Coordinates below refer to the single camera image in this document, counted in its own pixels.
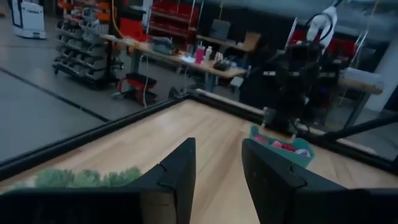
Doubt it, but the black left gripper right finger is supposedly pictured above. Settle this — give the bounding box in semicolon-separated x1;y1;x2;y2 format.
241;138;348;224

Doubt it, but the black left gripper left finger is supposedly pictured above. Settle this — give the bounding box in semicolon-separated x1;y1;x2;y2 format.
127;138;197;224

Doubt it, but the teal plastic tupperware container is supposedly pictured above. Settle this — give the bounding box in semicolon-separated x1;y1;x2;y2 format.
248;124;316;169

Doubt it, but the wooden workbench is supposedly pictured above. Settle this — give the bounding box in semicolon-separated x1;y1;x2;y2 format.
337;67;385;128
99;33;249;94

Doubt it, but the brown cardboard box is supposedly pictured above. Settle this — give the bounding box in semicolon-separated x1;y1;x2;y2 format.
242;30;262;52

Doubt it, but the green plant in white pot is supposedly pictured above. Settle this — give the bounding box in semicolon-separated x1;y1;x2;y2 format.
7;166;144;190

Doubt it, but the red and black cart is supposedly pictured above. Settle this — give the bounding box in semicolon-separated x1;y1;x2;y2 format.
111;72;159;106

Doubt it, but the pink tumbler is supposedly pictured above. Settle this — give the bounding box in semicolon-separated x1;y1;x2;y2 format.
194;46;206;65

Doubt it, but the grey box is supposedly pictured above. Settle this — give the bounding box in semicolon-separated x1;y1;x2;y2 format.
210;19;231;40

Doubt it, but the shelf cart with grey bins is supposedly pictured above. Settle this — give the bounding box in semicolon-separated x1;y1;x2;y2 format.
52;0;125;90

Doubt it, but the red storage shelf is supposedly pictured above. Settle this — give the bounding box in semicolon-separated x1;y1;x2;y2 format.
146;0;203;47

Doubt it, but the white mobile robot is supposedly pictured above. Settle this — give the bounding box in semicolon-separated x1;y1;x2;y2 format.
11;0;47;40

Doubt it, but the long white cable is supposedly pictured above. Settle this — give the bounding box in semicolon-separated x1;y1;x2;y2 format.
141;52;150;109

